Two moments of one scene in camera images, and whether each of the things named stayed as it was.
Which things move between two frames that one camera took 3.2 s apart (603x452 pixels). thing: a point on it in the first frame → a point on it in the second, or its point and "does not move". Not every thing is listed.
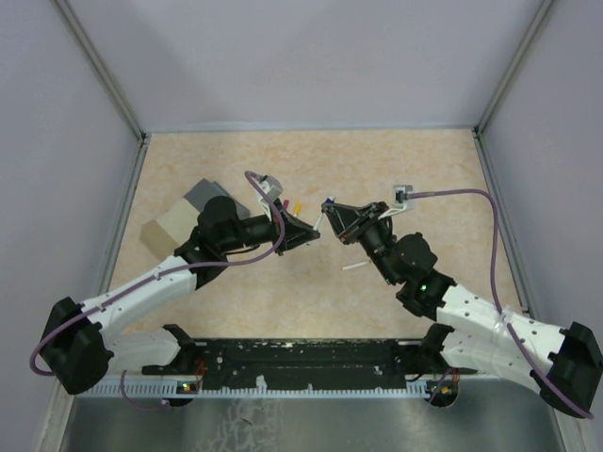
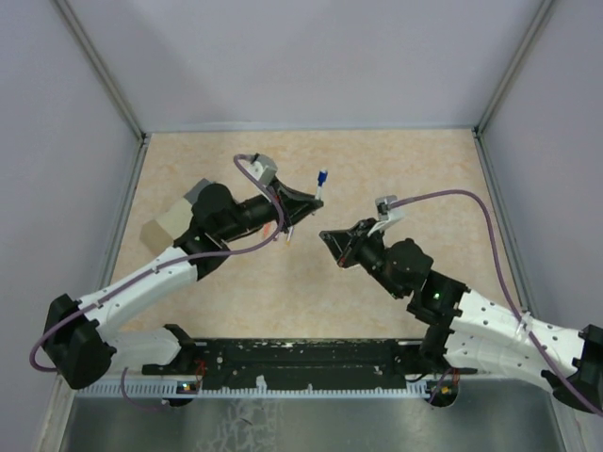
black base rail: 236,363 does not move
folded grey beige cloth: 170,232 does not move
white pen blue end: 317,222 → 322,178
